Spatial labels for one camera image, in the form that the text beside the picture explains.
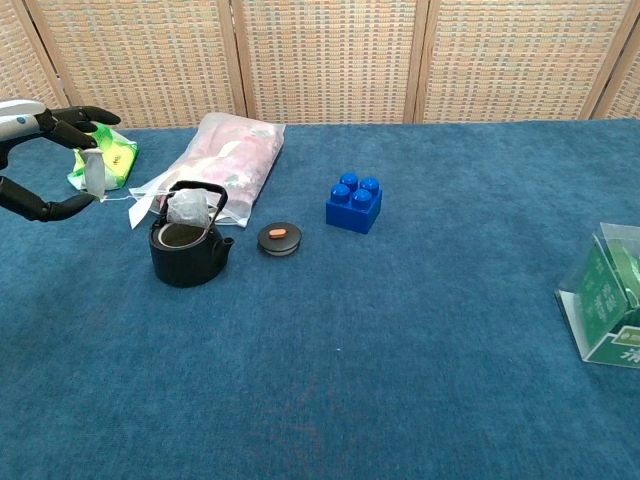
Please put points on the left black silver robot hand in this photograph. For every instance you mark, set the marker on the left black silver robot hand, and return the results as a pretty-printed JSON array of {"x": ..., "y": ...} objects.
[{"x": 60, "y": 130}]

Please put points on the clear bag with pink cloth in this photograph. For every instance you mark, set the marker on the clear bag with pink cloth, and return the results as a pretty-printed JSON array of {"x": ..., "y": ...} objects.
[{"x": 235, "y": 155}]

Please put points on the black cast iron teapot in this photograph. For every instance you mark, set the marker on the black cast iron teapot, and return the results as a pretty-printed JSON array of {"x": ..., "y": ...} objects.
[{"x": 185, "y": 267}]

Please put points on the black teapot lid orange knob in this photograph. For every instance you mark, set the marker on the black teapot lid orange knob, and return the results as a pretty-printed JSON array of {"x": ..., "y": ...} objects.
[{"x": 278, "y": 241}]

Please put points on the clear box green tea sachets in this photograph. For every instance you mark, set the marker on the clear box green tea sachets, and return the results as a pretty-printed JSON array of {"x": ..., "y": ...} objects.
[{"x": 597, "y": 300}]

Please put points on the green yellow snack packet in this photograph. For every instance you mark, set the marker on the green yellow snack packet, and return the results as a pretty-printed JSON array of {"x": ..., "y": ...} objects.
[{"x": 120, "y": 160}]

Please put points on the woven bamboo folding screen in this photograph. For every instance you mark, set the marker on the woven bamboo folding screen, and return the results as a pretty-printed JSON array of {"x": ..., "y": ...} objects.
[{"x": 325, "y": 60}]

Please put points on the blue toy building block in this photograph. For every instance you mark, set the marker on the blue toy building block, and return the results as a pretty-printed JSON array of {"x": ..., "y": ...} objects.
[{"x": 352, "y": 212}]

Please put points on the blue table cloth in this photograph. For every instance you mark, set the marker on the blue table cloth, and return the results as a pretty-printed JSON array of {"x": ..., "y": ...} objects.
[{"x": 400, "y": 350}]

